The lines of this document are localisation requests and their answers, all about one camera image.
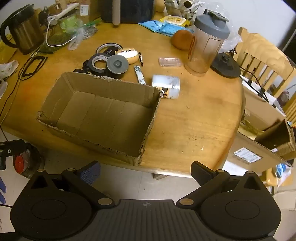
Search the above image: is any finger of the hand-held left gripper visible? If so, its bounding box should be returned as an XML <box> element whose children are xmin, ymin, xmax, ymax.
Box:
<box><xmin>0</xmin><ymin>140</ymin><xmax>30</xmax><ymax>171</ymax></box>

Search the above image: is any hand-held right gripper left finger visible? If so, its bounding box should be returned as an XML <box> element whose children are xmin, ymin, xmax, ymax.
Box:
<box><xmin>27</xmin><ymin>161</ymin><xmax>115</xmax><ymax>209</ymax></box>

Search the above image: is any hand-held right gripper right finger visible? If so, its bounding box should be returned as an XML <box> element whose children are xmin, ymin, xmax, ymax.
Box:
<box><xmin>176</xmin><ymin>161</ymin><xmax>271</xmax><ymax>207</ymax></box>

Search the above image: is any brown cardboard box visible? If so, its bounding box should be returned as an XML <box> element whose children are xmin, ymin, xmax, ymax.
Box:
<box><xmin>36</xmin><ymin>71</ymin><xmax>164</xmax><ymax>166</ymax></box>

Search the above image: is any grey suction cup mount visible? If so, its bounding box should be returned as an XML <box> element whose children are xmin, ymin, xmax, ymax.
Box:
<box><xmin>106</xmin><ymin>54</ymin><xmax>129</xmax><ymax>80</ymax></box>

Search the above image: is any black rectangular box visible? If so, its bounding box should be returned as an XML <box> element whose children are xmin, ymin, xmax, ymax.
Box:
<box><xmin>102</xmin><ymin>47</ymin><xmax>118</xmax><ymax>56</ymax></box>

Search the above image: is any dark round container red label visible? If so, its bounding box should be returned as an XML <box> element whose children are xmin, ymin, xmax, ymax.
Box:
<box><xmin>13</xmin><ymin>142</ymin><xmax>45</xmax><ymax>179</ymax></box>

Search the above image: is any flat cardboard box white label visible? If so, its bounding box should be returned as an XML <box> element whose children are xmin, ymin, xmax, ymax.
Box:
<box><xmin>228</xmin><ymin>132</ymin><xmax>292</xmax><ymax>173</ymax></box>

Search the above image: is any small white plastic bag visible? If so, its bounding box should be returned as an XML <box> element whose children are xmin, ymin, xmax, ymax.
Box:
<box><xmin>0</xmin><ymin>60</ymin><xmax>19</xmax><ymax>80</ymax></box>

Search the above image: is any open cardboard carton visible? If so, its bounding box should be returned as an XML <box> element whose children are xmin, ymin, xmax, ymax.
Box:
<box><xmin>240</xmin><ymin>86</ymin><xmax>296</xmax><ymax>160</ymax></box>

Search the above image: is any white marble pattern jar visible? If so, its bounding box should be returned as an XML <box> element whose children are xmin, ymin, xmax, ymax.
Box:
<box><xmin>151</xmin><ymin>74</ymin><xmax>180</xmax><ymax>99</ymax></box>

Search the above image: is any yellow plastic bag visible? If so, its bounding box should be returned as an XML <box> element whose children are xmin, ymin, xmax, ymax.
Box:
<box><xmin>0</xmin><ymin>39</ymin><xmax>18</xmax><ymax>65</ymax></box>

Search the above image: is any wide black tape roll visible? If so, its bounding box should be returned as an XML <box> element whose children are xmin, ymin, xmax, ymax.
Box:
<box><xmin>88</xmin><ymin>53</ymin><xmax>114</xmax><ymax>76</ymax></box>

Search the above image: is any bag of green cookies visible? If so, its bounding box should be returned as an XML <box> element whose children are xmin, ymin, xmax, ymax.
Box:
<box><xmin>39</xmin><ymin>32</ymin><xmax>70</xmax><ymax>54</ymax></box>

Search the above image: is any small clear plastic case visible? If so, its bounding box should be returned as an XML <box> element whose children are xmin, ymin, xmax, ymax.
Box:
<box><xmin>158</xmin><ymin>57</ymin><xmax>181</xmax><ymax>68</ymax></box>

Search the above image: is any dark steel electric kettle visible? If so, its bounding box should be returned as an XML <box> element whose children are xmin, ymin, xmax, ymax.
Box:
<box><xmin>0</xmin><ymin>3</ymin><xmax>45</xmax><ymax>55</ymax></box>

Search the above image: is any knotted clear plastic bag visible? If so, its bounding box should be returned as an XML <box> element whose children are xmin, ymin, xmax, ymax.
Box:
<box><xmin>68</xmin><ymin>28</ymin><xmax>84</xmax><ymax>51</ymax></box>

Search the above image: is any dog shaped earbud case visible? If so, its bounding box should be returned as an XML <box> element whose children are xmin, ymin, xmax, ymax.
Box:
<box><xmin>114</xmin><ymin>47</ymin><xmax>145</xmax><ymax>67</ymax></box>

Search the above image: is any clear shaker bottle grey lid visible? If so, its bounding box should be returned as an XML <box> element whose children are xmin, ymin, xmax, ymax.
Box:
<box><xmin>184</xmin><ymin>9</ymin><xmax>231</xmax><ymax>76</ymax></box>

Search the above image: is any wooden chair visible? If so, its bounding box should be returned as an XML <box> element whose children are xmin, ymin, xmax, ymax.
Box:
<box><xmin>236</xmin><ymin>27</ymin><xmax>296</xmax><ymax>121</ymax></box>

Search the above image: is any orange fruit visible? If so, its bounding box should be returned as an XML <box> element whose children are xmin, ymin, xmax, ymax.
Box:
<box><xmin>171</xmin><ymin>30</ymin><xmax>193</xmax><ymax>50</ymax></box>

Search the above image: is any green label jar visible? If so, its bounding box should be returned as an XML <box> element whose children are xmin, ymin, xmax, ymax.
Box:
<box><xmin>58</xmin><ymin>11</ymin><xmax>82</xmax><ymax>35</ymax></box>

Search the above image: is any clear zip bag green seal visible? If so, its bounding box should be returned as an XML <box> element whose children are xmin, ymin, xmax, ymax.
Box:
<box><xmin>79</xmin><ymin>20</ymin><xmax>100</xmax><ymax>38</ymax></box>

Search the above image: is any white power strip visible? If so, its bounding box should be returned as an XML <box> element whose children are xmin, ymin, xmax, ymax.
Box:
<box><xmin>47</xmin><ymin>3</ymin><xmax>79</xmax><ymax>21</ymax></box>

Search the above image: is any blue wipes packet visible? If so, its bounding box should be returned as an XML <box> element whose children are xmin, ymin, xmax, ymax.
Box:
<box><xmin>138</xmin><ymin>20</ymin><xmax>167</xmax><ymax>33</ymax></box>
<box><xmin>159</xmin><ymin>23</ymin><xmax>193</xmax><ymax>37</ymax></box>

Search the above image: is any brown cardboard cup tray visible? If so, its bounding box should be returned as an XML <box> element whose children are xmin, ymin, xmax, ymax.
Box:
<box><xmin>47</xmin><ymin>0</ymin><xmax>79</xmax><ymax>14</ymax></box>

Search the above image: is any yellow wipes pack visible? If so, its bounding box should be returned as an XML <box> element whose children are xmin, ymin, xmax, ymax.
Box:
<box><xmin>159</xmin><ymin>15</ymin><xmax>190</xmax><ymax>26</ymax></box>

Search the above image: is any tall red print cardboard box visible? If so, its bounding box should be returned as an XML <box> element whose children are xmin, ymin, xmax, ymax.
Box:
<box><xmin>80</xmin><ymin>0</ymin><xmax>102</xmax><ymax>22</ymax></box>

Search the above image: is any black air fryer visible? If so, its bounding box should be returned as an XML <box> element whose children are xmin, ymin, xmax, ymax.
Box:
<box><xmin>99</xmin><ymin>0</ymin><xmax>155</xmax><ymax>27</ymax></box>

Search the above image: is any thin black cable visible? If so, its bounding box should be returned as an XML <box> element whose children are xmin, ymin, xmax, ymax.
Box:
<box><xmin>0</xmin><ymin>70</ymin><xmax>23</xmax><ymax>139</ymax></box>

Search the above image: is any black looped cable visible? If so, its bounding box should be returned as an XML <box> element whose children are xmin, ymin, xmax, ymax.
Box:
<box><xmin>17</xmin><ymin>55</ymin><xmax>48</xmax><ymax>80</ymax></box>

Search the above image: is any black kettle base cable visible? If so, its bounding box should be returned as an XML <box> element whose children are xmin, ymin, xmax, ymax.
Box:
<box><xmin>240</xmin><ymin>67</ymin><xmax>270</xmax><ymax>102</ymax></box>

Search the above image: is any white charging cable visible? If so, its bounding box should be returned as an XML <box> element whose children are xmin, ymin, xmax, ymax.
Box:
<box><xmin>46</xmin><ymin>17</ymin><xmax>77</xmax><ymax>47</ymax></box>

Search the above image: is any thin black tape ring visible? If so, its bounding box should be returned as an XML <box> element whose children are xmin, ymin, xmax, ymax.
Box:
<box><xmin>96</xmin><ymin>42</ymin><xmax>121</xmax><ymax>55</ymax></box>

